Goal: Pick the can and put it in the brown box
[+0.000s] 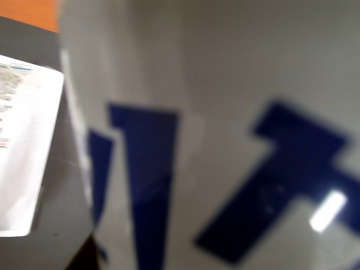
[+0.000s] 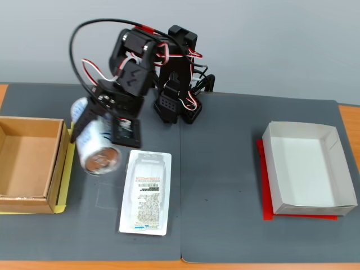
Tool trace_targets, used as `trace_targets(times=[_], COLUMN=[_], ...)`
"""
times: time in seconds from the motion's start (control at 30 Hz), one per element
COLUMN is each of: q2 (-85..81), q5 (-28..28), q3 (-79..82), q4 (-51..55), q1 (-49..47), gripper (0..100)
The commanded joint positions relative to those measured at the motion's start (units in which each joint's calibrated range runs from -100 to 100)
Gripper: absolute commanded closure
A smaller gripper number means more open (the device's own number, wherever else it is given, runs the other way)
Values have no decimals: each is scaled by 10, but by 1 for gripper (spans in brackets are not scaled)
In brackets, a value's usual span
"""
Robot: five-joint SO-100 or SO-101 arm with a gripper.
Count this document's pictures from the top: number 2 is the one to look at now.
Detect clear plastic blister package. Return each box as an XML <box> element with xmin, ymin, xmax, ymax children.
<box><xmin>118</xmin><ymin>149</ymin><xmax>173</xmax><ymax>236</ymax></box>

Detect red paper sheet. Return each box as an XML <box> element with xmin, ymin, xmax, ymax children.
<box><xmin>255</xmin><ymin>139</ymin><xmax>339</xmax><ymax>222</ymax></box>

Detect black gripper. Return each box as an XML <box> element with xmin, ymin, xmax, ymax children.
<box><xmin>70</xmin><ymin>79</ymin><xmax>146</xmax><ymax>144</ymax></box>

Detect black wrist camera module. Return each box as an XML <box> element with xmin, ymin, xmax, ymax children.
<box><xmin>110</xmin><ymin>115</ymin><xmax>142</xmax><ymax>149</ymax></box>

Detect yellow paper sheet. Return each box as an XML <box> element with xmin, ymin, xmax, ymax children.
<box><xmin>0</xmin><ymin>122</ymin><xmax>77</xmax><ymax>215</ymax></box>

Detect grey table mat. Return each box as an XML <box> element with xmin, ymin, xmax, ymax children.
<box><xmin>179</xmin><ymin>92</ymin><xmax>360</xmax><ymax>264</ymax></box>
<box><xmin>0</xmin><ymin>83</ymin><xmax>183</xmax><ymax>262</ymax></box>

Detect white blue drink can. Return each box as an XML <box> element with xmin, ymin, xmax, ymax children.
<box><xmin>70</xmin><ymin>97</ymin><xmax>123</xmax><ymax>176</ymax></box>

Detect brown cardboard box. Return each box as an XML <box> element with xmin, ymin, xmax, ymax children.
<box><xmin>0</xmin><ymin>115</ymin><xmax>70</xmax><ymax>215</ymax></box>

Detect thick black camera cable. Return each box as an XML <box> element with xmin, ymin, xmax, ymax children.
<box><xmin>69</xmin><ymin>18</ymin><xmax>197</xmax><ymax>95</ymax></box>

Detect red white black servo wire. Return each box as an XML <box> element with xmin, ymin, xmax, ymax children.
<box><xmin>156</xmin><ymin>42</ymin><xmax>204</xmax><ymax>112</ymax></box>
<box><xmin>82</xmin><ymin>57</ymin><xmax>125</xmax><ymax>86</ymax></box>

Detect white cardboard box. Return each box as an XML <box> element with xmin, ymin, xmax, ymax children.
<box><xmin>262</xmin><ymin>120</ymin><xmax>358</xmax><ymax>217</ymax></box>

